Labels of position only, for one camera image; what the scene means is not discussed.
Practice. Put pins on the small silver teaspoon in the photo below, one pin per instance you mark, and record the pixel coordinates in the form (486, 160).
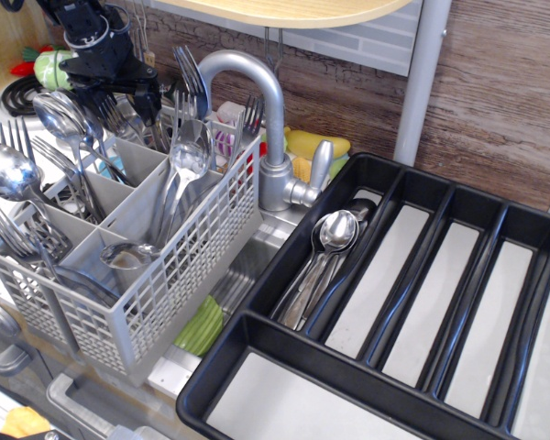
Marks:
(154, 136)

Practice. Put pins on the red toy pepper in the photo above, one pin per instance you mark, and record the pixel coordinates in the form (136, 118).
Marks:
(29, 56)

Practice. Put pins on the large spoon centre basket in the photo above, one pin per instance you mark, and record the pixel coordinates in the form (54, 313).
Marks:
(188, 162)

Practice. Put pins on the fork far left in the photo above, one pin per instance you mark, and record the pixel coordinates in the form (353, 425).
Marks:
(14, 134)

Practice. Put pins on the silver spoon back left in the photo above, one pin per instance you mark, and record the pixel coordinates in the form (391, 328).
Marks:
(61, 124)

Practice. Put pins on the black stove burner coil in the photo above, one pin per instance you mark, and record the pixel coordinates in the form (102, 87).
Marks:
(17, 97)

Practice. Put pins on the silver sink faucet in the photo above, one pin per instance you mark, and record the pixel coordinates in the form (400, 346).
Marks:
(278, 187)

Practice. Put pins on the green toy vegetable in sink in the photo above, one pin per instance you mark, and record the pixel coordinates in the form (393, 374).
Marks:
(198, 335)

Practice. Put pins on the fork right basket edge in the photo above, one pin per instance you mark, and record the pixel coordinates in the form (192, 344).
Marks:
(247, 126)

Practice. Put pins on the tall silver fork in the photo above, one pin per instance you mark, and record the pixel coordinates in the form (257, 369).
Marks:
(193, 80)

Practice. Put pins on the yellow toy fruit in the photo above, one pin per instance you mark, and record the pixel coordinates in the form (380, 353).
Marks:
(304, 144)

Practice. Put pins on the grey plastic cutlery basket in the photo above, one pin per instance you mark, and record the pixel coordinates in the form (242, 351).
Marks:
(153, 303)

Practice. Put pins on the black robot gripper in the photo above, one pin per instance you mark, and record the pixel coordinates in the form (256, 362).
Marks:
(98, 34)

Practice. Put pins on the fork cluster front left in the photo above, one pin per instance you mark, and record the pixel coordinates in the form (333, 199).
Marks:
(37, 245)

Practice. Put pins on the wooden round shelf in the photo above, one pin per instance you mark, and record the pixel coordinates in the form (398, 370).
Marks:
(295, 14)

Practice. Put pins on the fork back compartment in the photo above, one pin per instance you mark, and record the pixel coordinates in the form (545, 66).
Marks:
(118, 124)

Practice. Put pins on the black cutlery tray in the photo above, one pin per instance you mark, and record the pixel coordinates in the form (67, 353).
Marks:
(437, 326)

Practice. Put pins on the large silver spoon left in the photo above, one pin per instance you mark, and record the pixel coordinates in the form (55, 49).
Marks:
(20, 182)

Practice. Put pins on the spoon lying front basket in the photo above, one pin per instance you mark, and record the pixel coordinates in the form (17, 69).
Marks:
(129, 255)

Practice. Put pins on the green toy cabbage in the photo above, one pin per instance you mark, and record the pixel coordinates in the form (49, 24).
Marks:
(48, 71)

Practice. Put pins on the top spoon in tray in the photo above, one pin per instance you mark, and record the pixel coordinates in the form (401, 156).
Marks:
(332, 234)

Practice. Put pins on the grey metal pole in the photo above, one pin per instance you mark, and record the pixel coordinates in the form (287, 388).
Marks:
(426, 52)

